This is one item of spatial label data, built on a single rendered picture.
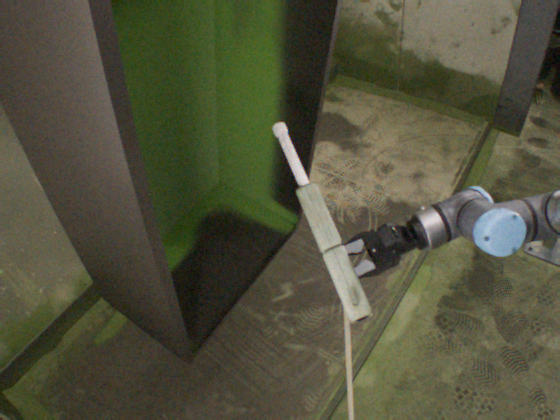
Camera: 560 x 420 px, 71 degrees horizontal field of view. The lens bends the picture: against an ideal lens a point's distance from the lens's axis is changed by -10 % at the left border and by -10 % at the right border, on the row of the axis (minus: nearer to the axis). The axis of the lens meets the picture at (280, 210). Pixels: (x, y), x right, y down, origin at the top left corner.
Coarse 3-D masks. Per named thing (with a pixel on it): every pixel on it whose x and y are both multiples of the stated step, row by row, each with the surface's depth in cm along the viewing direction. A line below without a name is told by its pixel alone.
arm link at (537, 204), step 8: (552, 192) 76; (528, 200) 79; (536, 200) 78; (544, 200) 77; (552, 200) 74; (536, 208) 77; (544, 208) 76; (552, 208) 73; (536, 216) 76; (544, 216) 76; (552, 216) 73; (536, 224) 76; (544, 224) 76; (552, 224) 74; (536, 232) 77; (544, 232) 77; (552, 232) 76; (536, 240) 79
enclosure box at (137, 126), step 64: (0, 0) 45; (64, 0) 38; (128, 0) 81; (192, 0) 97; (256, 0) 97; (320, 0) 88; (0, 64) 57; (64, 64) 46; (128, 64) 91; (192, 64) 111; (256, 64) 111; (320, 64) 100; (64, 128) 58; (128, 128) 50; (192, 128) 127; (256, 128) 129; (64, 192) 78; (128, 192) 59; (192, 192) 146; (256, 192) 151; (128, 256) 80; (192, 256) 139; (256, 256) 141; (192, 320) 126
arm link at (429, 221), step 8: (432, 208) 90; (416, 216) 90; (424, 216) 89; (432, 216) 89; (424, 224) 88; (432, 224) 88; (440, 224) 88; (424, 232) 89; (432, 232) 88; (440, 232) 88; (432, 240) 88; (440, 240) 89; (432, 248) 90
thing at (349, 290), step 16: (288, 144) 99; (288, 160) 98; (304, 176) 96; (304, 192) 93; (304, 208) 92; (320, 208) 91; (320, 224) 90; (320, 240) 89; (336, 240) 88; (336, 256) 87; (336, 272) 86; (352, 272) 85; (352, 288) 83; (352, 304) 83; (368, 304) 83; (352, 320) 83
